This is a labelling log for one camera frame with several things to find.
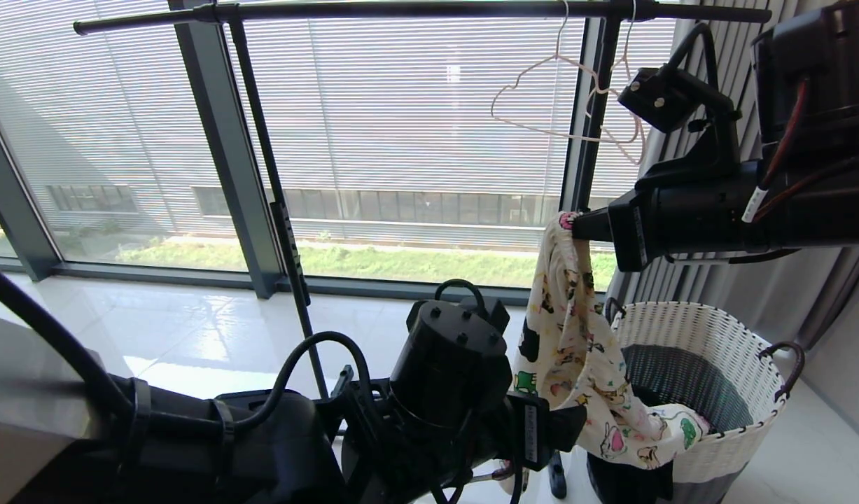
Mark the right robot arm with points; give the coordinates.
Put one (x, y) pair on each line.
(821, 70)

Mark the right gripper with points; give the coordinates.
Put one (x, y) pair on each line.
(688, 210)

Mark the window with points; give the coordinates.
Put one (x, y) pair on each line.
(401, 140)

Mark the white laundry basket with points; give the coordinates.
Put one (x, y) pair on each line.
(681, 322)

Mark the black garment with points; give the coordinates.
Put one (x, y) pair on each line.
(625, 486)

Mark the pink clothes hanger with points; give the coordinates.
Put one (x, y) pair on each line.
(630, 35)
(560, 42)

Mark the cream printed garment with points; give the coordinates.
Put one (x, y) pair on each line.
(576, 336)

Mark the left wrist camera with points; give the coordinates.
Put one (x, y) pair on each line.
(496, 311)

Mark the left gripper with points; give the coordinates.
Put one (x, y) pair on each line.
(514, 427)

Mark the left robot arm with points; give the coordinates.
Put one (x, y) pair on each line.
(436, 364)

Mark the black clothes rack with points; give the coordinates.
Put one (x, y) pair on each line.
(401, 10)

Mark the beige curtain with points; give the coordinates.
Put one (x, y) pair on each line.
(786, 294)

